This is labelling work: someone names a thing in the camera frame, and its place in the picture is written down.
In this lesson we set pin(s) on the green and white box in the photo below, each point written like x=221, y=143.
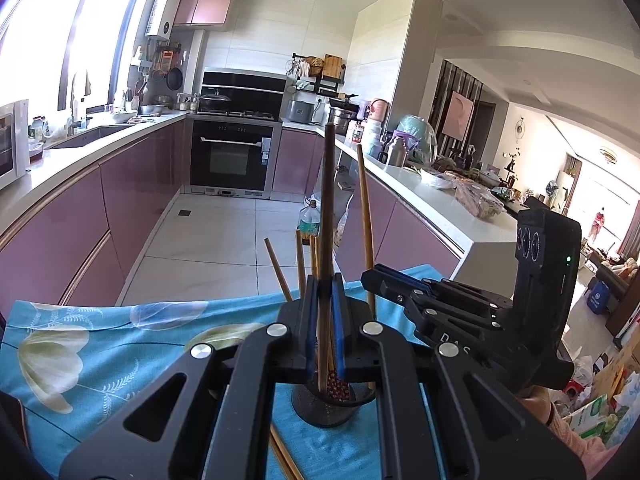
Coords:
x=590, y=417

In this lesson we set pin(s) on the kitchen faucet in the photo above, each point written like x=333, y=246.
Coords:
x=77, y=105

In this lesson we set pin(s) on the built-in black oven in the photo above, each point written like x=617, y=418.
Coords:
x=230, y=155

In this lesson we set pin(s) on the purple base cabinets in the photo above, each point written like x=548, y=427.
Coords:
x=75, y=220

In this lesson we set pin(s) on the purple wall cabinet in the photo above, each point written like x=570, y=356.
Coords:
x=205, y=2

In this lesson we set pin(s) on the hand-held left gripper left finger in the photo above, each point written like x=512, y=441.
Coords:
x=313, y=325

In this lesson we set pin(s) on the pink wall picture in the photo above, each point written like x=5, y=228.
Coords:
x=459, y=115

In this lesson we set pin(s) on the steel thermos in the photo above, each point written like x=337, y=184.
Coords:
x=396, y=152

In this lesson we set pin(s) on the plastic oil bottle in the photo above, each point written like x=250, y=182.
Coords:
x=309, y=220

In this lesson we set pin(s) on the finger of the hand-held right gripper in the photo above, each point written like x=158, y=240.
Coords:
x=415, y=285
x=465, y=327

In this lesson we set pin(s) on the black range hood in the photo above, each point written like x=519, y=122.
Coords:
x=242, y=87

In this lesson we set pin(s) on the sofa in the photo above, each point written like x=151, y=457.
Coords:
x=617, y=270

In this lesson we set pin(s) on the black wok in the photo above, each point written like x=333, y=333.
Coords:
x=215, y=101

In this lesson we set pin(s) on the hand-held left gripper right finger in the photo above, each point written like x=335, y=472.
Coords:
x=341, y=332

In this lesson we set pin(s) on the pink kettle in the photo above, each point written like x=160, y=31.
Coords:
x=378, y=109

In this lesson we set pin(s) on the kitchen sink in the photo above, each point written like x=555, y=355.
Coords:
x=90, y=136

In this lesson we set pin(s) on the kitchen window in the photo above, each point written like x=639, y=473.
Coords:
x=45, y=35

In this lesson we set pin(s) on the steel stock pot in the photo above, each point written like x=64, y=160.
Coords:
x=342, y=120

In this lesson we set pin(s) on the clear food container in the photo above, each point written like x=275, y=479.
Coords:
x=477, y=200

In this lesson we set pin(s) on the wooden cutting board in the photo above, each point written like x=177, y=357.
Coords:
x=332, y=66

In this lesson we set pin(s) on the black mesh utensil holder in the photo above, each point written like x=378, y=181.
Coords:
x=330, y=412

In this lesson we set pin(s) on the white water heater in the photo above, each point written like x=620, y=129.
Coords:
x=162, y=12

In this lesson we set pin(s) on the countertop microwave oven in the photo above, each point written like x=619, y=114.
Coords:
x=10, y=145

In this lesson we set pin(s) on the grey rice cooker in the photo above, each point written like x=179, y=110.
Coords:
x=300, y=111

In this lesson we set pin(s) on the green mesh food cover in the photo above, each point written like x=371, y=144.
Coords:
x=417, y=135

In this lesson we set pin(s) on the black wall rack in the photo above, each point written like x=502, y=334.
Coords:
x=320, y=82

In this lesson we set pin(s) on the dark brown chopstick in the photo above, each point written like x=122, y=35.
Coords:
x=327, y=200

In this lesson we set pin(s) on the hanging frying pan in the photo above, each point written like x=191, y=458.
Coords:
x=174, y=80

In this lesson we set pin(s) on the white kitchen countertop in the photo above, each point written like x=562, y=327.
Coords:
x=435, y=205

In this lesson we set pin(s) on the dark phone copper edge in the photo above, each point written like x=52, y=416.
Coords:
x=12, y=420

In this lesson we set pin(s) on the blue floral cloth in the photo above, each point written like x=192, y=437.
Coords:
x=125, y=385

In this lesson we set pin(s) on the bamboo chopstick red patterned end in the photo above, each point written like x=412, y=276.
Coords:
x=277, y=270
x=279, y=452
x=294, y=470
x=366, y=220
x=314, y=255
x=300, y=260

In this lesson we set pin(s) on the person's right forearm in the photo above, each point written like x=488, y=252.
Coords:
x=575, y=440

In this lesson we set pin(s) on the person's right hand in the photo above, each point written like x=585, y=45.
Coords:
x=536, y=407

